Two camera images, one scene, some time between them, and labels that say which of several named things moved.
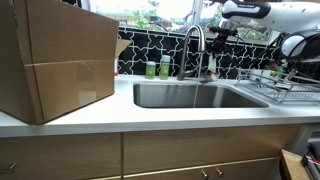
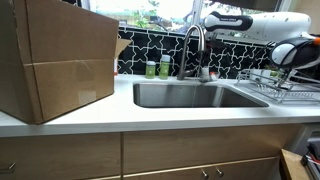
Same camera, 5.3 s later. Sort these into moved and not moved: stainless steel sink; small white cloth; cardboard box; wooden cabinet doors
Moved: small white cloth
Not moved: wooden cabinet doors; stainless steel sink; cardboard box
